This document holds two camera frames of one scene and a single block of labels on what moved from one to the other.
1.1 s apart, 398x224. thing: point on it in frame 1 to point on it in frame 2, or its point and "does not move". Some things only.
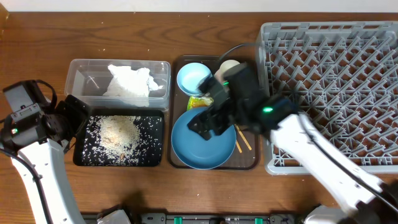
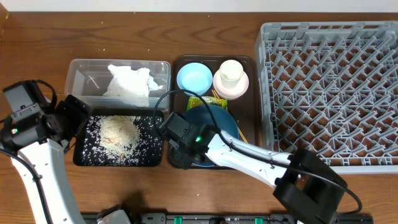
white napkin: [132, 86] does not move
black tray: [120, 137] does not move
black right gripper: [212, 114] to [175, 156]
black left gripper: [78, 112] does not move
